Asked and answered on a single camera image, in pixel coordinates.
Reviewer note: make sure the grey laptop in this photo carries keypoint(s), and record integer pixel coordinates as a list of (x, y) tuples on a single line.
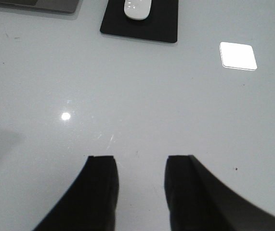
[(61, 6)]

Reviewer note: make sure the black mouse pad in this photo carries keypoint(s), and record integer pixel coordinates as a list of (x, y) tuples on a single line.
[(160, 25)]

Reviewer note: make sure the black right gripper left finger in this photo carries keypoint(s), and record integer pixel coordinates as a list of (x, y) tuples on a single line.
[(90, 202)]

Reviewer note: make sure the white computer mouse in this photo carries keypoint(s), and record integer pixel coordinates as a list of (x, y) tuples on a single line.
[(137, 9)]

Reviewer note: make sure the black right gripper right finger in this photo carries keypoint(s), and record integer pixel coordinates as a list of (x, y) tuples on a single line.
[(199, 201)]

